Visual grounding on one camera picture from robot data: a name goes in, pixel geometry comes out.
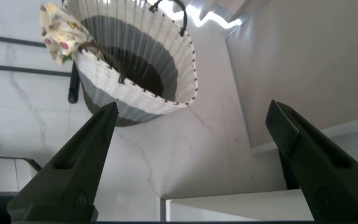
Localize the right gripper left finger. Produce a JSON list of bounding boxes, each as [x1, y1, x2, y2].
[[6, 101, 119, 223]]

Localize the white laundry basket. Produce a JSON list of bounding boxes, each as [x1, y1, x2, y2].
[[63, 0, 198, 127]]

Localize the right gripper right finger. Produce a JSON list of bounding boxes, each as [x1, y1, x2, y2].
[[265, 99, 358, 223]]

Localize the cream printed garment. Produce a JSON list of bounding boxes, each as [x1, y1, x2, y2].
[[39, 2, 90, 66]]

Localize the black clothes rack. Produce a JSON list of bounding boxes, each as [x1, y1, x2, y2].
[[0, 33, 81, 105]]

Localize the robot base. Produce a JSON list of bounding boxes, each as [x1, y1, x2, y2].
[[0, 155, 315, 223]]

